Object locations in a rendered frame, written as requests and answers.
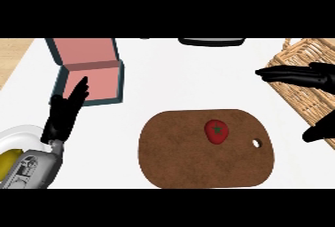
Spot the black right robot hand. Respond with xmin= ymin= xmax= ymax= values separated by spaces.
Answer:
xmin=254 ymin=62 xmax=335 ymax=144

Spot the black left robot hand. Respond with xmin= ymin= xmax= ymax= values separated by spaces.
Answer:
xmin=40 ymin=76 xmax=90 ymax=146

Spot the wicker basket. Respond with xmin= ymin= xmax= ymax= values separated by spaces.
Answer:
xmin=266 ymin=38 xmax=335 ymax=151

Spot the red tomato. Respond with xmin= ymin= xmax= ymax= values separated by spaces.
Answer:
xmin=202 ymin=119 xmax=230 ymax=145

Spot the brown wooden cutting board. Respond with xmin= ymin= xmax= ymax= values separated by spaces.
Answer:
xmin=137 ymin=108 xmax=276 ymax=190

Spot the white plate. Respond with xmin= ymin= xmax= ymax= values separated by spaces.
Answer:
xmin=0 ymin=124 xmax=55 ymax=184

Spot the pink box with teal rim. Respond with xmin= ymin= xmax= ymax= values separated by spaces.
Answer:
xmin=44 ymin=38 xmax=125 ymax=107

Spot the yellow fruit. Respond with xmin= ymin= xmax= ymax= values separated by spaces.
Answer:
xmin=0 ymin=149 xmax=25 ymax=182

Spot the black appliance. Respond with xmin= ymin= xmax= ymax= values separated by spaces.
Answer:
xmin=177 ymin=38 xmax=248 ymax=47

